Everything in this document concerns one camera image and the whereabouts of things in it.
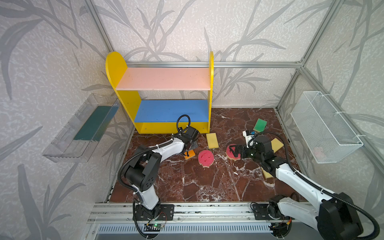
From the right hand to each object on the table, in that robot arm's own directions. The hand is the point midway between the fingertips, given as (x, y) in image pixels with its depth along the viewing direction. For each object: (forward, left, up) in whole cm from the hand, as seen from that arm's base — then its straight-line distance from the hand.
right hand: (235, 141), depth 84 cm
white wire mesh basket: (-10, -35, +20) cm, 41 cm away
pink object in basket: (-11, -39, +6) cm, 41 cm away
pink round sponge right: (-8, +4, +1) cm, 9 cm away
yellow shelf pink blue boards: (+19, +51, 0) cm, 54 cm away
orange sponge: (-2, +27, -12) cm, 30 cm away
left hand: (+6, +27, -9) cm, 29 cm away
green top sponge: (+22, -23, -14) cm, 35 cm away
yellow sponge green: (+9, +12, -13) cm, 20 cm away
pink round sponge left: (-5, +17, -10) cm, 21 cm away
